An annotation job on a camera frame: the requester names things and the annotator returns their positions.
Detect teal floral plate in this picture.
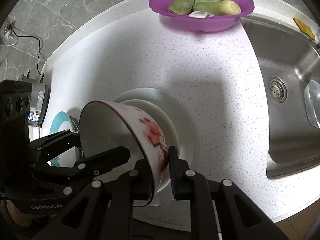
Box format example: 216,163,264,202
49,112,81,167

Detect white bowl red pattern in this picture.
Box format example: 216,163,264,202
79,100,168,207

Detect large white bowl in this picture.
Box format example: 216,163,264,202
112,87,202,208

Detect small white bowl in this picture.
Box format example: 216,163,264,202
122,99,179,192

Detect person right hand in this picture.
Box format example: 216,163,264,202
6,200,55,227

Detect stainless rice cooker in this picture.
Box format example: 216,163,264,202
19,76,49,127

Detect clear glass bowl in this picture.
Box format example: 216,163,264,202
304,74,320,128

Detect stainless steel sink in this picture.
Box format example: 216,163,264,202
240,16,319,179

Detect purple plastic bowl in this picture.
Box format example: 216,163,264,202
149,0,254,33

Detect yellow sponge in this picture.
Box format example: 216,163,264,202
293,17,316,41

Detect black power cable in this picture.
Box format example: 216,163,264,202
10,27,45,81

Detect wall power outlet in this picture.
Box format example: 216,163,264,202
4,17,16,35

